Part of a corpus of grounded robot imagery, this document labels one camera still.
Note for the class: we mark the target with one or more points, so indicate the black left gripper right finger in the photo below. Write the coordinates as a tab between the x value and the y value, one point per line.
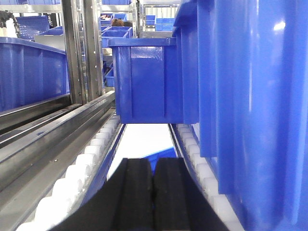
179	205

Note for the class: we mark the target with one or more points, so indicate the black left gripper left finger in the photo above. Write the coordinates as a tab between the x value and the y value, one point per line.
124	203

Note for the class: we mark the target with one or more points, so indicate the large blue plastic bin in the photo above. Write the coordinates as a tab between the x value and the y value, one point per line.
248	83

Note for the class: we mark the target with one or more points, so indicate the blue bin ahead on rollers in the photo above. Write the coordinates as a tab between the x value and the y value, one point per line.
148	88

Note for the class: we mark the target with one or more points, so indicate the blue bin on left lane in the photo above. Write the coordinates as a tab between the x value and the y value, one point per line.
30	72

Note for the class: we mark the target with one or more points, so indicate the right white roller track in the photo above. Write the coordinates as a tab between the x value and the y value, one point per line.
204	173

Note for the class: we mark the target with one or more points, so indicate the white roller track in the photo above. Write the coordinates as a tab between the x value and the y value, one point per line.
68	191
204	173

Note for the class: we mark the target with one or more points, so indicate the left white roller track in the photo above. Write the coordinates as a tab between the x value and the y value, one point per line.
68	191

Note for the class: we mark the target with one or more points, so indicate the steel shelf rail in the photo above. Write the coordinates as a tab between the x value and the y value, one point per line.
32	164

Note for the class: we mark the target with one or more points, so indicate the steel shelf upright post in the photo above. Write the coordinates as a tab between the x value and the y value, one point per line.
82	37

